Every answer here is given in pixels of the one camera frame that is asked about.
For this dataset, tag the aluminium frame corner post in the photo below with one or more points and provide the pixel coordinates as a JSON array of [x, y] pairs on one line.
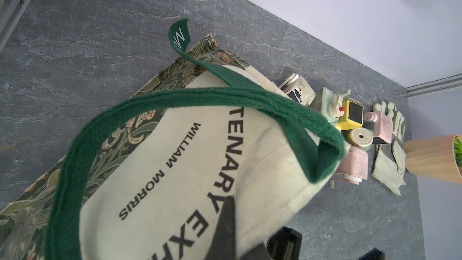
[[437, 86]]

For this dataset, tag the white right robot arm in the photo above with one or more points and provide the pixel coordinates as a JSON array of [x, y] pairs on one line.
[[283, 245]]

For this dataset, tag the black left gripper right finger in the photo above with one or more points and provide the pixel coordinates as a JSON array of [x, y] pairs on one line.
[[259, 252]]

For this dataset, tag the cream work gloves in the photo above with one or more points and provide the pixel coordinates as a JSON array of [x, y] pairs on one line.
[[389, 166]]

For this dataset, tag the cream tote bag green handles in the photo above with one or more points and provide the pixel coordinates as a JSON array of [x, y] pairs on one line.
[[147, 179]]

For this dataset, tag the yellow pencil sharpener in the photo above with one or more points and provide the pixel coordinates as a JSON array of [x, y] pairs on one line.
[[353, 115]]

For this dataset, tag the beige pencil sharpener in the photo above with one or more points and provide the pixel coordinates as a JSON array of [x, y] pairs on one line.
[[298, 89]]

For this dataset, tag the olive green pencil sharpener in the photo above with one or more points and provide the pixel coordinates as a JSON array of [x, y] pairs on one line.
[[359, 137]]

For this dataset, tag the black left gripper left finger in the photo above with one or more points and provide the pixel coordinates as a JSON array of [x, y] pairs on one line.
[[223, 246]]

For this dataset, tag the potted green plant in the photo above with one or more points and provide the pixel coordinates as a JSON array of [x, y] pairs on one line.
[[434, 158]]

